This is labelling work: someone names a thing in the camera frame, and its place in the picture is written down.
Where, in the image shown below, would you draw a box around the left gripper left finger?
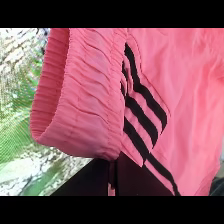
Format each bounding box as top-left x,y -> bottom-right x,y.
50,157 -> 114,197

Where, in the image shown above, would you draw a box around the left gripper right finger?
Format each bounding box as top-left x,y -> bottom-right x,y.
114,151 -> 175,197

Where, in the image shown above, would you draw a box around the red striped shorts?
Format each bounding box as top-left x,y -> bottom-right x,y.
29,28 -> 224,197

